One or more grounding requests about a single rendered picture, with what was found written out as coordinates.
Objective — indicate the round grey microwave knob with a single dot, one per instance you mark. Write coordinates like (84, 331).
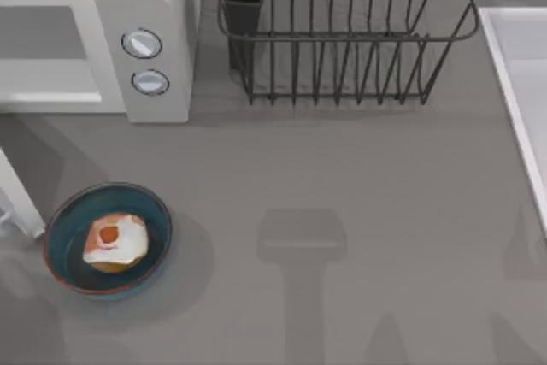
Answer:
(142, 43)
(150, 82)

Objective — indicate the fried egg on bread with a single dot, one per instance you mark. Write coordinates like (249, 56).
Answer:
(121, 241)

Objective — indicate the pale microwave oven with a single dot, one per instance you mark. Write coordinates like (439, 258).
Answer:
(145, 10)

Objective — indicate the dark blue bowl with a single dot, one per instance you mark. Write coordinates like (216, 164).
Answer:
(68, 228)

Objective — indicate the white sink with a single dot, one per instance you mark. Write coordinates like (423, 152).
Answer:
(519, 83)

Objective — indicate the open white microwave door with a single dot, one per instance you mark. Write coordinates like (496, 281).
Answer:
(17, 194)

